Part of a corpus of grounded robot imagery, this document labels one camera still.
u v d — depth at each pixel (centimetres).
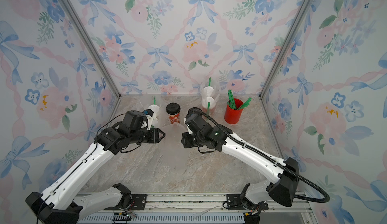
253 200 61
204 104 90
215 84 98
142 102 84
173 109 87
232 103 96
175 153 86
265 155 43
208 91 97
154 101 91
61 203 38
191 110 88
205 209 73
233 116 99
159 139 65
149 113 65
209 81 100
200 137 52
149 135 62
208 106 88
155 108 90
